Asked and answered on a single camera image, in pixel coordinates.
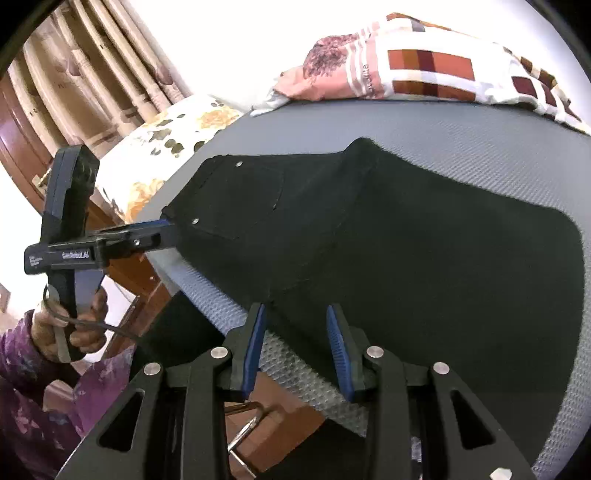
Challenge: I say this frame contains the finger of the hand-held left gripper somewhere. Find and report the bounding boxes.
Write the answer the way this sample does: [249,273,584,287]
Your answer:
[95,219,174,241]
[108,225,180,254]

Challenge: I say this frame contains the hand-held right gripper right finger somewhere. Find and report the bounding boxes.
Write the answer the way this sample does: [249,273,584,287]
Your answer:
[325,305,539,480]

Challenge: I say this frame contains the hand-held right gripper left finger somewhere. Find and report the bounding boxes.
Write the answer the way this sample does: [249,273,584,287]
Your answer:
[55,302,269,480]

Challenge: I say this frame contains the black pants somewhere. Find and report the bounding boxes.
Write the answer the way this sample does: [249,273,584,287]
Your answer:
[161,137,587,402]

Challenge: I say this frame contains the person's left forearm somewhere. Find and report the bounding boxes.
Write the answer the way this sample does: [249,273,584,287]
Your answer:
[0,309,134,480]

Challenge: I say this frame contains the person's left hand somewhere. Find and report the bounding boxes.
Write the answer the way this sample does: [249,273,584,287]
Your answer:
[31,286,109,365]

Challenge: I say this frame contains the floral pillow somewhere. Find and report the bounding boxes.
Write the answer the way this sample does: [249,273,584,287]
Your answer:
[37,95,243,224]

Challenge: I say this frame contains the person's dark clothing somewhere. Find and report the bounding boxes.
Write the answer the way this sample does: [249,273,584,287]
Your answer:
[134,293,370,480]

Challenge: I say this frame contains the brown wooden panel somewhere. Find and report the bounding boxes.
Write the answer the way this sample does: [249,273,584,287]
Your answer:
[0,76,51,195]

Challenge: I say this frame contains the beige patterned curtain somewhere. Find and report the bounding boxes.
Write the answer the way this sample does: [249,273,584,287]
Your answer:
[7,0,192,148]

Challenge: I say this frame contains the grey striped cloth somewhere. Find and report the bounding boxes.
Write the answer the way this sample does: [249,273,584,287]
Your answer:
[249,90,289,117]

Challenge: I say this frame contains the grey mesh mattress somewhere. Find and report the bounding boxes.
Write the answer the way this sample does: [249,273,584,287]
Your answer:
[131,99,591,480]

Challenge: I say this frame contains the silver metal frame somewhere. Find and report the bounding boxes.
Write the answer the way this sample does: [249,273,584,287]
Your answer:
[226,401,266,478]

